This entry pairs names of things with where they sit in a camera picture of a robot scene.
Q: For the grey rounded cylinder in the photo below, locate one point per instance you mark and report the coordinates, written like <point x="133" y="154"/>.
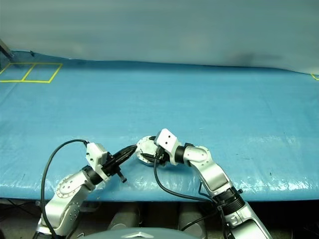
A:
<point x="124" y="216"/>
<point x="192" y="216"/>

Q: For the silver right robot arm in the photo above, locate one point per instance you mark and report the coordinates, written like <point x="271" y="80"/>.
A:
<point x="214" y="174"/>

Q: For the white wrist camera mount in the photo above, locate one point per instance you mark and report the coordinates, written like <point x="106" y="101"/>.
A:
<point x="96" y="152"/>
<point x="167" y="139"/>

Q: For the dark metal frame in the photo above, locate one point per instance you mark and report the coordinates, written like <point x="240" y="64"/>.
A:
<point x="5" y="49"/>

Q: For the silver finned motor cover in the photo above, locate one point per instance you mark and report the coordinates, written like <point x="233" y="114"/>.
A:
<point x="147" y="147"/>

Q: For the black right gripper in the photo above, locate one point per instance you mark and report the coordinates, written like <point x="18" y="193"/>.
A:
<point x="162" y="158"/>

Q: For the blue table cover sheet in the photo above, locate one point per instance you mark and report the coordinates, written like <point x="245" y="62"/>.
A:
<point x="224" y="104"/>

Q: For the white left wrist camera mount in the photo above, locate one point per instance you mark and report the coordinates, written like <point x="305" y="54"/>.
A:
<point x="96" y="152"/>

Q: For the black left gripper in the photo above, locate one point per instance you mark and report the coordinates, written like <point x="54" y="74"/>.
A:
<point x="111" y="166"/>

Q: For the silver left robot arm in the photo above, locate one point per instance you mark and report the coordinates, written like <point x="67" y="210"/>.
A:
<point x="69" y="189"/>

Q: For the grey robot torso shell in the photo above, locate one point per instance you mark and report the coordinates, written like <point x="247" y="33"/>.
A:
<point x="139" y="235"/>

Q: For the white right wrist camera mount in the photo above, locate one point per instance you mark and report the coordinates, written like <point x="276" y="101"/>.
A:
<point x="167" y="139"/>

